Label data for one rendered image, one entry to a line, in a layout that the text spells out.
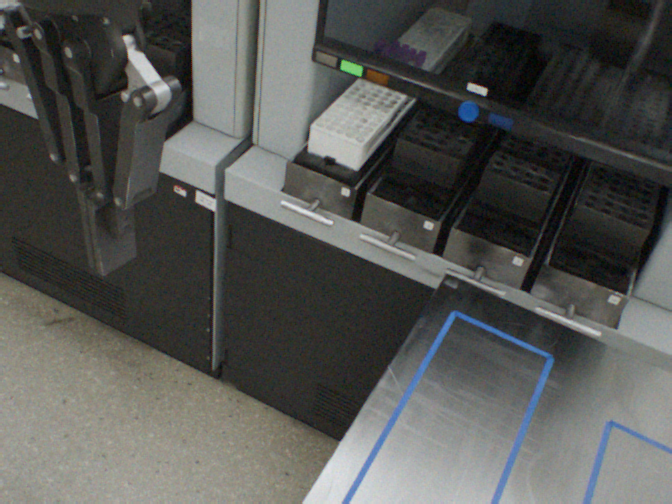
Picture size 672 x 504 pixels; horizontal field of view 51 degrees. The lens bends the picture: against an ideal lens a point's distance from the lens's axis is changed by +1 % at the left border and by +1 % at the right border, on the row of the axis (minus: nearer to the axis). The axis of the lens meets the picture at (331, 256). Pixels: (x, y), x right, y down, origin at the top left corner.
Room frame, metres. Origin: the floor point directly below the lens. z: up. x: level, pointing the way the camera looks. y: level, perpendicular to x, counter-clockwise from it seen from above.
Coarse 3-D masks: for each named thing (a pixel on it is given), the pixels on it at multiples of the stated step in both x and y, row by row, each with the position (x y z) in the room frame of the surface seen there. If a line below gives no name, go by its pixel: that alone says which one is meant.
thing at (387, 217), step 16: (496, 128) 1.22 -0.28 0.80; (480, 160) 1.10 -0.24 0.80; (464, 176) 1.04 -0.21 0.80; (368, 192) 0.95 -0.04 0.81; (384, 192) 0.94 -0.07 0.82; (400, 192) 0.95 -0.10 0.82; (416, 192) 0.94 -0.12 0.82; (464, 192) 1.03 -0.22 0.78; (368, 208) 0.94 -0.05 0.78; (384, 208) 0.93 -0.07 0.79; (400, 208) 0.92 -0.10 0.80; (416, 208) 0.92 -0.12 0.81; (432, 208) 0.92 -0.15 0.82; (448, 208) 0.94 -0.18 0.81; (368, 224) 0.94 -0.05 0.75; (384, 224) 0.93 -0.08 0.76; (400, 224) 0.92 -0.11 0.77; (416, 224) 0.91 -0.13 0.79; (432, 224) 0.90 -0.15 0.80; (368, 240) 0.89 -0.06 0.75; (400, 240) 0.92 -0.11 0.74; (416, 240) 0.91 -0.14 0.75; (432, 240) 0.90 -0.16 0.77; (400, 256) 0.87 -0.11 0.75; (416, 256) 0.87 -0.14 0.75
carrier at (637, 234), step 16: (576, 208) 0.91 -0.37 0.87; (592, 208) 0.90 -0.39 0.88; (576, 224) 0.90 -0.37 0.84; (592, 224) 0.90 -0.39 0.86; (608, 224) 0.89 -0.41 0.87; (624, 224) 0.88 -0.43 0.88; (640, 224) 0.89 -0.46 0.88; (592, 240) 0.89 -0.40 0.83; (608, 240) 0.88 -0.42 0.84; (624, 240) 0.88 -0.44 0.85; (640, 240) 0.87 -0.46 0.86; (624, 256) 0.87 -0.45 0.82
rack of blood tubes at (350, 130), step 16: (352, 96) 1.14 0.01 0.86; (368, 96) 1.15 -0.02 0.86; (384, 96) 1.16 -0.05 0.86; (400, 96) 1.17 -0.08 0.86; (336, 112) 1.10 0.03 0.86; (352, 112) 1.09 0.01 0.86; (368, 112) 1.10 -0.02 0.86; (384, 112) 1.12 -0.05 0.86; (400, 112) 1.18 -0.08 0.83; (320, 128) 1.02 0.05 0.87; (336, 128) 1.03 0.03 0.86; (352, 128) 1.04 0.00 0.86; (368, 128) 1.05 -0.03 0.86; (384, 128) 1.15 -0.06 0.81; (320, 144) 1.01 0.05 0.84; (336, 144) 1.00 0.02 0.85; (352, 144) 0.99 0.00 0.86; (368, 144) 1.02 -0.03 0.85; (336, 160) 1.00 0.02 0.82; (352, 160) 0.99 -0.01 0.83
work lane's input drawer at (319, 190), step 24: (408, 120) 1.20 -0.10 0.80; (384, 144) 1.08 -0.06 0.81; (288, 168) 0.99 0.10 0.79; (312, 168) 0.98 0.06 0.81; (336, 168) 0.98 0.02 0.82; (360, 168) 1.00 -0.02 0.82; (288, 192) 0.99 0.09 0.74; (312, 192) 0.97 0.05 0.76; (336, 192) 0.96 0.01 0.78; (360, 192) 0.97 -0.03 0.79; (312, 216) 0.93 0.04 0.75
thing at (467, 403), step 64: (448, 320) 0.67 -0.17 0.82; (512, 320) 0.69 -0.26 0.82; (384, 384) 0.55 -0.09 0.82; (448, 384) 0.56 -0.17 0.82; (512, 384) 0.58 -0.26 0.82; (576, 384) 0.60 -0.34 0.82; (640, 384) 0.62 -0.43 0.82; (384, 448) 0.46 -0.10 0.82; (448, 448) 0.47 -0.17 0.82; (512, 448) 0.48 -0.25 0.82; (576, 448) 0.50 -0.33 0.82; (640, 448) 0.52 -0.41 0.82
